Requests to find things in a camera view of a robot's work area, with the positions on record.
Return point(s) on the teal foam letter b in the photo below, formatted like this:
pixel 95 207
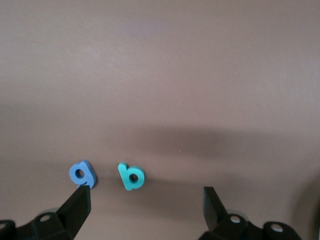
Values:
pixel 125 178

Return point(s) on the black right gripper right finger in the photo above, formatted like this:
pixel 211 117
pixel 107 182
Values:
pixel 215 215

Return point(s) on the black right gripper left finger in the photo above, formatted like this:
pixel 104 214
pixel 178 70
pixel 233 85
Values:
pixel 72 215

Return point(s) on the blue foam letter g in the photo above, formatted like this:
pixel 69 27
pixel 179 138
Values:
pixel 87 175

